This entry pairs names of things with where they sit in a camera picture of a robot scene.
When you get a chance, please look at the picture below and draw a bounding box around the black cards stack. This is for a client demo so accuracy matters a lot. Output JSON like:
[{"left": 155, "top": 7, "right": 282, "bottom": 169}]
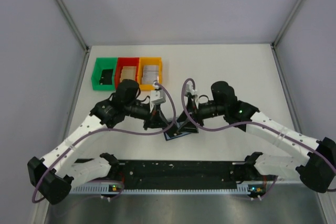
[{"left": 99, "top": 69, "right": 114, "bottom": 86}]

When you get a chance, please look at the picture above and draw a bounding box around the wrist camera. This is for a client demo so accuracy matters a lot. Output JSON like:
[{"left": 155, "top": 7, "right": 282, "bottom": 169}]
[
  {"left": 149, "top": 83, "right": 166, "bottom": 111},
  {"left": 183, "top": 83, "right": 198, "bottom": 97}
]

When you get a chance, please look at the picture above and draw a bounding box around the left aluminium frame post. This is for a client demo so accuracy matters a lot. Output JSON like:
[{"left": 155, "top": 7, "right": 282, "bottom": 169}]
[{"left": 54, "top": 0, "right": 89, "bottom": 51}]

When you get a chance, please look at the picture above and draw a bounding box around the grey cable duct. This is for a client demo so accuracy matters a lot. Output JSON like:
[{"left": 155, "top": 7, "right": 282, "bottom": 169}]
[{"left": 70, "top": 183, "right": 266, "bottom": 195}]

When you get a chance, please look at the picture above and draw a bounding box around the aluminium frame post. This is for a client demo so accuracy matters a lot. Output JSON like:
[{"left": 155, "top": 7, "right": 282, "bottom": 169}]
[
  {"left": 54, "top": 0, "right": 89, "bottom": 51},
  {"left": 271, "top": 0, "right": 306, "bottom": 48}
]

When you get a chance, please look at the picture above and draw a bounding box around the silver cards stack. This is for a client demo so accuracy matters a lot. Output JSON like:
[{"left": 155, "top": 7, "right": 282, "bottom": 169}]
[{"left": 141, "top": 65, "right": 159, "bottom": 84}]

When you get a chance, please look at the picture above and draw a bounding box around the right aluminium frame post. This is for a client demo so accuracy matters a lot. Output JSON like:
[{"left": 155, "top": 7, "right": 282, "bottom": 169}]
[{"left": 271, "top": 0, "right": 306, "bottom": 48}]

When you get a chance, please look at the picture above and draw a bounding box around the green plastic bin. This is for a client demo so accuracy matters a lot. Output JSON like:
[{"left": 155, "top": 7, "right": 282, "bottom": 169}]
[{"left": 91, "top": 58, "right": 118, "bottom": 91}]

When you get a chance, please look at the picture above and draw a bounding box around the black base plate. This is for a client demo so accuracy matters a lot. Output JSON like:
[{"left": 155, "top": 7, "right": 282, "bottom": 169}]
[{"left": 89, "top": 152, "right": 275, "bottom": 189}]

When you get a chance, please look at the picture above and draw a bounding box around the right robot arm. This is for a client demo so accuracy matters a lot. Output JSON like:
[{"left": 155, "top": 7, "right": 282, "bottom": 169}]
[{"left": 181, "top": 78, "right": 335, "bottom": 193}]

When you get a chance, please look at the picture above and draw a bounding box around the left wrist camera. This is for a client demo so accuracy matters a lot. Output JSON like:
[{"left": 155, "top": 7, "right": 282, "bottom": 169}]
[{"left": 149, "top": 83, "right": 166, "bottom": 111}]

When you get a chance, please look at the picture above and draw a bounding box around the blue card holder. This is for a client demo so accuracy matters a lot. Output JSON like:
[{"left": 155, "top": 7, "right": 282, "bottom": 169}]
[{"left": 163, "top": 122, "right": 192, "bottom": 141}]

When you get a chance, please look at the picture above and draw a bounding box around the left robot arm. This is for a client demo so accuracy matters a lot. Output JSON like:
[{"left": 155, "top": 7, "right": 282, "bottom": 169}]
[{"left": 27, "top": 80, "right": 176, "bottom": 205}]

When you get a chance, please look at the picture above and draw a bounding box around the red plastic bin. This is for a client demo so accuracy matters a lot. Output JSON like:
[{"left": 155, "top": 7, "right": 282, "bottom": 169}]
[{"left": 114, "top": 57, "right": 140, "bottom": 88}]

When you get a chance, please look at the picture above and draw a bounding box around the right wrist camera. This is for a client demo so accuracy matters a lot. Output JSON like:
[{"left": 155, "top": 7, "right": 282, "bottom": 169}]
[{"left": 183, "top": 83, "right": 198, "bottom": 97}]

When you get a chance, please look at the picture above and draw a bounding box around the beige cards stack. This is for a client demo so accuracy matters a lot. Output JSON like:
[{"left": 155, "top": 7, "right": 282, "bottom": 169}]
[{"left": 119, "top": 66, "right": 137, "bottom": 82}]

